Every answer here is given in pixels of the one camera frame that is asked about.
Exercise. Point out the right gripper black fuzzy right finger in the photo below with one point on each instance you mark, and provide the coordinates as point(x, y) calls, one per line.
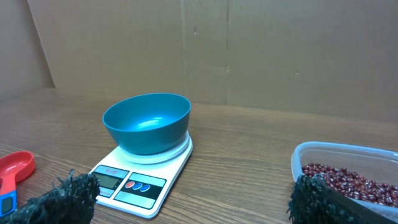
point(313, 202)

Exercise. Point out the teal plastic bowl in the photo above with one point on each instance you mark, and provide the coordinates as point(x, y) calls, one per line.
point(148, 124)

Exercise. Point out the clear plastic container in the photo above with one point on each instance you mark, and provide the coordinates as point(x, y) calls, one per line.
point(376, 164)

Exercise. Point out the red adzuki beans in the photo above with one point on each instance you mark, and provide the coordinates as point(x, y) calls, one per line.
point(351, 184)

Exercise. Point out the red scoop blue handle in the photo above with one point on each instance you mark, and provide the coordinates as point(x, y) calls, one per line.
point(15, 167)

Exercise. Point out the white digital kitchen scale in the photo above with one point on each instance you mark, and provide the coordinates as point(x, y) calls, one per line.
point(139, 184)

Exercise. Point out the right gripper black fuzzy left finger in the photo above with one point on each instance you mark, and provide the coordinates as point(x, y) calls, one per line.
point(72, 202)

